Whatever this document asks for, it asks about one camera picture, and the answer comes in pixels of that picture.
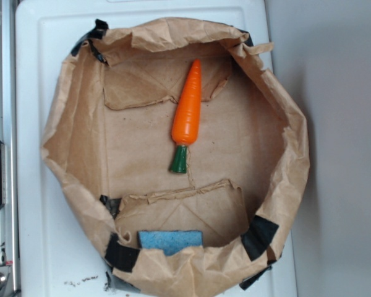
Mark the blue sponge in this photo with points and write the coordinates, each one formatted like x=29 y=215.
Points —
x=170 y=242

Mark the brown paper bag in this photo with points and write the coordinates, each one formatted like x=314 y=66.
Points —
x=108 y=141

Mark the orange plastic toy carrot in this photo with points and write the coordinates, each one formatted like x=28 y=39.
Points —
x=187 y=117

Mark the aluminium frame rail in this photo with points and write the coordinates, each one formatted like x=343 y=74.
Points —
x=10 y=280

